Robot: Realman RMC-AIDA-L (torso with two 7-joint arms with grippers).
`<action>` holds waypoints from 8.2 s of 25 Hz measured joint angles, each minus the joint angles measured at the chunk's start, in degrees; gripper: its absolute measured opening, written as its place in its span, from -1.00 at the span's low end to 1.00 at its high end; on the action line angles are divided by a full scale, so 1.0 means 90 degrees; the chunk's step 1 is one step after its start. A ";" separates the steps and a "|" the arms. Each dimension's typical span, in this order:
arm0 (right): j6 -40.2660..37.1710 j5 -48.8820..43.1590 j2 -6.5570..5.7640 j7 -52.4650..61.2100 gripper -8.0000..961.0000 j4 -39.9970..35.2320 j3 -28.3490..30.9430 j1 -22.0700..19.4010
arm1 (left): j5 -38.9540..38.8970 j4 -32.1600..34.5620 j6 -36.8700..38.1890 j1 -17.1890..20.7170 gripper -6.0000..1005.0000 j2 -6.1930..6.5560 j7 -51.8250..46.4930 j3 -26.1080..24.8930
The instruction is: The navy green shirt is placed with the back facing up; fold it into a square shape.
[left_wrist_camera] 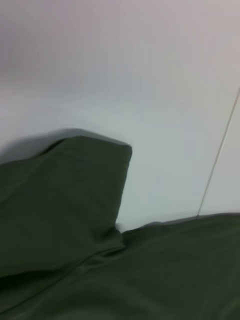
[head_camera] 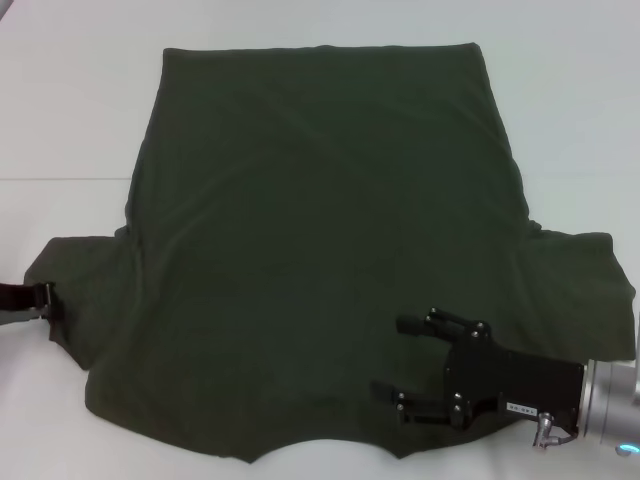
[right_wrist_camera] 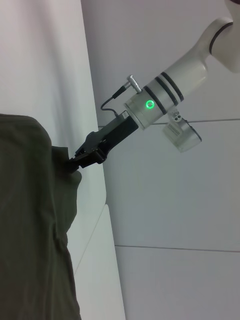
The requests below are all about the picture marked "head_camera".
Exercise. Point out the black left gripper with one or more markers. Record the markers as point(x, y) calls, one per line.
point(15, 300)

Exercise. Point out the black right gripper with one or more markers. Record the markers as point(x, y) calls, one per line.
point(520, 387)

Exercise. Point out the dark green t-shirt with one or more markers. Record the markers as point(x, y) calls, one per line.
point(310, 225)

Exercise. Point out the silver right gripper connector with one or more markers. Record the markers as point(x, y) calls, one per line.
point(544, 429)

